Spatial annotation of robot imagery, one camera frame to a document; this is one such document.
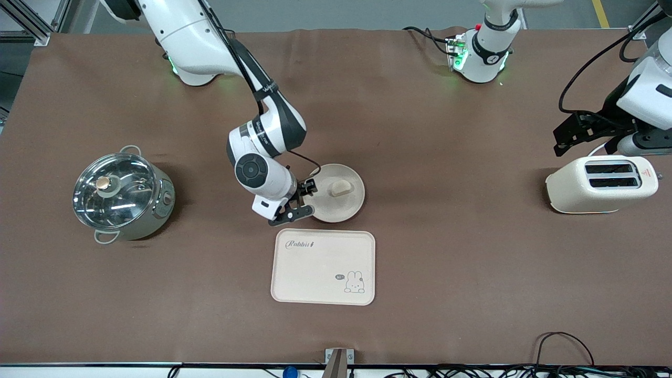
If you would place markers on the small white bun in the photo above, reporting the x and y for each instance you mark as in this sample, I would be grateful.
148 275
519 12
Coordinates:
340 188

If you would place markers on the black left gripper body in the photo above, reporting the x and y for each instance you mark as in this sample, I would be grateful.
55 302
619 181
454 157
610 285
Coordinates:
608 114

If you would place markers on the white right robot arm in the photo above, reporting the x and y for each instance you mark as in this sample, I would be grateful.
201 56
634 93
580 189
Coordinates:
194 37

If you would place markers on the beige rabbit print tray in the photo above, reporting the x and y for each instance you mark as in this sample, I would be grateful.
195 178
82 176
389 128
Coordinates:
315 273

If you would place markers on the glass pot lid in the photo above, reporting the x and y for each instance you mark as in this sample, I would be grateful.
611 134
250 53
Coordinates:
118 194

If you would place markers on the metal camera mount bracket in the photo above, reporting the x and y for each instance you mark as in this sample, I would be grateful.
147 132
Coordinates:
338 362

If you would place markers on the round beige plate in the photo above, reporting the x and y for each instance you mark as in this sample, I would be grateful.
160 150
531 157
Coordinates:
341 207

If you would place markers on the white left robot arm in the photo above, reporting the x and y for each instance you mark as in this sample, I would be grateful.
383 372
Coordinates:
485 58

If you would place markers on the aluminium frame profile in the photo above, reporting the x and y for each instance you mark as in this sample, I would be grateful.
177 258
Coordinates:
39 37
638 32

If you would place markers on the brown table mat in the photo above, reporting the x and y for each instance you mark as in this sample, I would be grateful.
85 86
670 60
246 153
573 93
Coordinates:
420 131

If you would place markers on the small blue round object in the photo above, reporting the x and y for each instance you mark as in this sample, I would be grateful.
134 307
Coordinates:
290 373

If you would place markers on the cream two-slot toaster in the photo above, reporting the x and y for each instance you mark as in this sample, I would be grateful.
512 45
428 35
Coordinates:
577 191

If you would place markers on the green lit base module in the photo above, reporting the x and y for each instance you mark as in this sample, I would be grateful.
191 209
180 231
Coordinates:
457 52

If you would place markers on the pale green electric cooking pot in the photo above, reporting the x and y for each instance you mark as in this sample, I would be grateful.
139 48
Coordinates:
157 210

